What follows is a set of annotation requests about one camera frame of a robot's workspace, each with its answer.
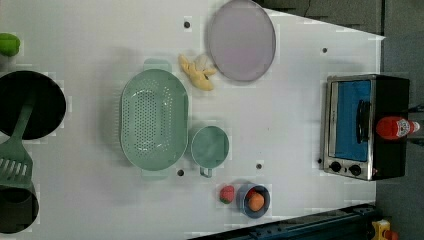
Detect black round container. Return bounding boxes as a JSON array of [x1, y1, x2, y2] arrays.
[[0, 71, 66, 140]]

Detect yellow plush banana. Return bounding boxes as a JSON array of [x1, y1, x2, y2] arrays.
[[178, 54, 217, 91]]

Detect green slotted spatula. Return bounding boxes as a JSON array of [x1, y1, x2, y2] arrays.
[[0, 103, 33, 188]]

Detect green plush vegetable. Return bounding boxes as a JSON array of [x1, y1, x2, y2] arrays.
[[0, 33, 21, 57]]

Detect orange plush fruit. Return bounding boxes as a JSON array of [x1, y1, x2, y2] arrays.
[[248, 193, 265, 212]]

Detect green measuring cup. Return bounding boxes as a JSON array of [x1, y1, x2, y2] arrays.
[[190, 126, 230, 178]]

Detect red plush ketchup bottle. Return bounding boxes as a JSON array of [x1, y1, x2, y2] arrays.
[[376, 116, 421, 140]]

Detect grey round plate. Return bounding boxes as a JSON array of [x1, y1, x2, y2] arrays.
[[207, 0, 276, 81]]

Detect green oval colander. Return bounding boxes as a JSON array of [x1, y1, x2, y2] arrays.
[[120, 59, 189, 181]]

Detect yellow orange clamp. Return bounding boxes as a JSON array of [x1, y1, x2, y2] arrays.
[[371, 219, 399, 240]]

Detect red plush strawberry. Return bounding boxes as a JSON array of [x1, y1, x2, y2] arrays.
[[219, 185, 235, 204]]

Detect black cylindrical cup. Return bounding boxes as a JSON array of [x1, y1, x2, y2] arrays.
[[0, 185, 39, 234]]

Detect black toaster oven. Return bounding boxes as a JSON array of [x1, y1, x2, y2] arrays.
[[322, 74, 410, 181]]

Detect blue metal frame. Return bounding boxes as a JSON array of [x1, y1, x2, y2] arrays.
[[190, 204, 382, 240]]

